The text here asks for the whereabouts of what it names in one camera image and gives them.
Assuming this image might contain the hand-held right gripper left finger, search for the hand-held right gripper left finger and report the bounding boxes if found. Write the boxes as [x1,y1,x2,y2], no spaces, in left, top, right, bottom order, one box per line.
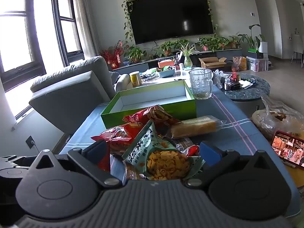
[31,139,122,188]

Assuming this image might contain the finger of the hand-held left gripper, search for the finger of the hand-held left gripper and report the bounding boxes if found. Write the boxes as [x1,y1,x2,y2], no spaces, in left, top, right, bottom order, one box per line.
[0,155,36,169]

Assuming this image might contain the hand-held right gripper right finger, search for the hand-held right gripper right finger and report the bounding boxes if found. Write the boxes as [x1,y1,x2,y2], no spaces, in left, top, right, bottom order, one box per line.
[185,141,276,189]

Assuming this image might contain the small red snack packet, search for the small red snack packet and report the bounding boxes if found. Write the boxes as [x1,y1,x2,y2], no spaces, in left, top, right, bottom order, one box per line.
[183,144,201,157]

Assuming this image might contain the red round cracker packet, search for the red round cracker packet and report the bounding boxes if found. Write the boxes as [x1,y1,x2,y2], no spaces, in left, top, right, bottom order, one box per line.
[91,123,138,171]

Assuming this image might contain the dark snack packet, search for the dark snack packet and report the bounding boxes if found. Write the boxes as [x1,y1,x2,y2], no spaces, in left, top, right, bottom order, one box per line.
[171,136,196,152]

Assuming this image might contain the sliced bread clear packet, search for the sliced bread clear packet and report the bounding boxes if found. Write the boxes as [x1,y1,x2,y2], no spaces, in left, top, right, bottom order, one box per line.
[166,115,226,139]

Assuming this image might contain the green cardboard box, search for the green cardboard box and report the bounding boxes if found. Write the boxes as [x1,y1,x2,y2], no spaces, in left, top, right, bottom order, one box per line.
[101,79,197,129]

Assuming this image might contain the brown cake clear packet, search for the brown cake clear packet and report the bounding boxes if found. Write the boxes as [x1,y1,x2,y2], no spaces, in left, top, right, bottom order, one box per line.
[123,161,146,180]

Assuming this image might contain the green cracker packet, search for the green cracker packet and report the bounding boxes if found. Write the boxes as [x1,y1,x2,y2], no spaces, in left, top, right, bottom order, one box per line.
[122,120,206,181]

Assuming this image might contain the red lattice print snack packet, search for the red lattice print snack packet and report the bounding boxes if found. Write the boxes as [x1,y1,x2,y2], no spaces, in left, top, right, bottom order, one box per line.
[122,104,181,133]

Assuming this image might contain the blue striped tablecloth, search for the blue striped tablecloth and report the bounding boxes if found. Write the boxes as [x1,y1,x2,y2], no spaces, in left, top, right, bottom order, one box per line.
[58,85,301,219]

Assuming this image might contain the grey sofa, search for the grey sofa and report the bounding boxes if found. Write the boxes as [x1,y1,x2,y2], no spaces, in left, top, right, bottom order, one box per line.
[28,56,133,133]

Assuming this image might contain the clear plastic bag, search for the clear plastic bag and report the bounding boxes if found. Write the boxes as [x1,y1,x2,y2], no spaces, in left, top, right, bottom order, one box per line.
[252,94,304,140]

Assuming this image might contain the glass mug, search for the glass mug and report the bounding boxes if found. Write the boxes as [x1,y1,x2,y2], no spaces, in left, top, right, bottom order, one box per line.
[189,68,214,100]

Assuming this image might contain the dark round marble table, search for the dark round marble table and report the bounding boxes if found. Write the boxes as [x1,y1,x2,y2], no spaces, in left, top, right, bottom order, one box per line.
[214,72,271,110]

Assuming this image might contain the red framed tablet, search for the red framed tablet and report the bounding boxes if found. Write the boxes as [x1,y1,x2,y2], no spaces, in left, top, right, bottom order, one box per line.
[271,130,304,167]

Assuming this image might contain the yellow can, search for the yellow can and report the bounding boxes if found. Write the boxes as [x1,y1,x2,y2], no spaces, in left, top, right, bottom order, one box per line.
[129,71,142,87]

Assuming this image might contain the open cardboard box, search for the open cardboard box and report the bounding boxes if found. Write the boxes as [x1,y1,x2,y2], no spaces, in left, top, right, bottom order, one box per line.
[198,56,227,70]

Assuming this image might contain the blue basket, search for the blue basket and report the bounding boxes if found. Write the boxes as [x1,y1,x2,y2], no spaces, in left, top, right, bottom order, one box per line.
[158,70,176,78]

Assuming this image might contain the spider plant in glass vase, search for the spider plant in glass vase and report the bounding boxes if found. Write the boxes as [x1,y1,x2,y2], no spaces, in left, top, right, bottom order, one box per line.
[177,41,196,67]

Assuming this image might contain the tan shopping bag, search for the tan shopping bag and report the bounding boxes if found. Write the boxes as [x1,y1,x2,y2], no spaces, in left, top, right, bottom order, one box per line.
[233,56,247,71]

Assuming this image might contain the orange box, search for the orange box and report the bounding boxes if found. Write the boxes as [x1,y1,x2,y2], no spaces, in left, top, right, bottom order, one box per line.
[158,60,176,68]

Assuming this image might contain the white plastic storage box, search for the white plastic storage box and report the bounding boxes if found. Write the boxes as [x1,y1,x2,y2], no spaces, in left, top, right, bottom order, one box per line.
[246,56,269,72]

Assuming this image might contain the red flower decoration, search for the red flower decoration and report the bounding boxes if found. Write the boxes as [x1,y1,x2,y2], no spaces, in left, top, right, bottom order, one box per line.
[100,40,126,70]

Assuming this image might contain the potted pothos plant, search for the potted pothos plant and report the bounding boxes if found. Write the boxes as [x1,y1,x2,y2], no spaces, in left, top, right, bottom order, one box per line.
[157,39,183,56]
[126,45,146,63]
[197,34,240,51]

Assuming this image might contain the large leafy floor plant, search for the large leafy floor plant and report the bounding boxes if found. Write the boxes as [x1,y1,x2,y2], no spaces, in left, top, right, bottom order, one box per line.
[239,24,265,50]

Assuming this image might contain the light curtain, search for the light curtain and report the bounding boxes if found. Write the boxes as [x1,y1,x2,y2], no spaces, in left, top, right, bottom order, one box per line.
[72,0,100,60]

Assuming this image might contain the dark framed window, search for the dark framed window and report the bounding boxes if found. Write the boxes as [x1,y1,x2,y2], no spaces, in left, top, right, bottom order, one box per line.
[0,0,83,91]

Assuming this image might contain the white dining chair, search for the white dining chair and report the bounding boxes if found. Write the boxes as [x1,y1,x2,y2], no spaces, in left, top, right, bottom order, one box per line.
[291,34,304,67]

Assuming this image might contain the green vine plant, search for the green vine plant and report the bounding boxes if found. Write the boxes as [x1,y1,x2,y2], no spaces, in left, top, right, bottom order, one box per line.
[121,0,219,43]

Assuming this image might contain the black television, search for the black television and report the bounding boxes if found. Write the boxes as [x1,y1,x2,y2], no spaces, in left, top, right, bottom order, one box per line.
[129,0,214,45]

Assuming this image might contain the wall socket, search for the wall socket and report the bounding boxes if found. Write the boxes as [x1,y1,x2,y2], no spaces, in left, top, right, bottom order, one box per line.
[26,135,36,150]

